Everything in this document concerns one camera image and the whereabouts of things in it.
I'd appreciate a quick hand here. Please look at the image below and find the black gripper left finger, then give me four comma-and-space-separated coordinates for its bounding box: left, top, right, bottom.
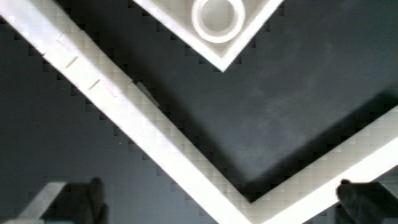
15, 177, 110, 224

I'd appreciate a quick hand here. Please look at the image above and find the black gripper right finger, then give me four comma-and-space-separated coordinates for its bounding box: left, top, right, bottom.
334, 179, 398, 224

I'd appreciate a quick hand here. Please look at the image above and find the white square table top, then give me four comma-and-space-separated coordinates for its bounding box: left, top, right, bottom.
131, 0, 284, 71

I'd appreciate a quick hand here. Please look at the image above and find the white U-shaped obstacle fence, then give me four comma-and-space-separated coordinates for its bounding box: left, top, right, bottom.
0, 0, 398, 224

